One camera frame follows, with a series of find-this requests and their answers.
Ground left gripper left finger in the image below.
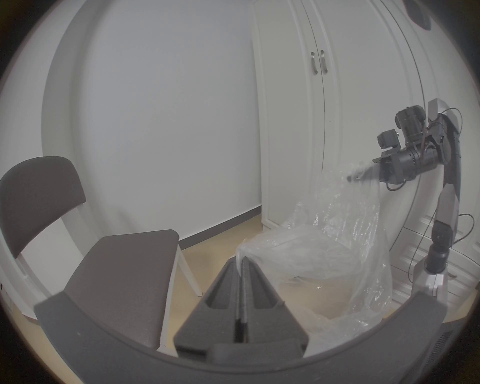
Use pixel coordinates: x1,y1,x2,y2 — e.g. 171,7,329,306
173,257,243,356

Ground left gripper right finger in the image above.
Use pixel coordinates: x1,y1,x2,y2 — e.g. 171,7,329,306
242,256,310,357

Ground clear plastic bag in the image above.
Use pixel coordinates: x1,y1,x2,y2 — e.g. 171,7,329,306
236,159,395,355

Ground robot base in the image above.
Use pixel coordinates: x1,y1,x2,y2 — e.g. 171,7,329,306
410,259,471,376

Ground white wardrobe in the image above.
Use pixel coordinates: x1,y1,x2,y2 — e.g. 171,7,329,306
249,0,480,302

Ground grey chair with white legs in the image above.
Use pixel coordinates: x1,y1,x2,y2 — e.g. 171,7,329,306
0,155,204,358

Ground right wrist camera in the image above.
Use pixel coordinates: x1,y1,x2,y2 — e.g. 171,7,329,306
376,128,401,158

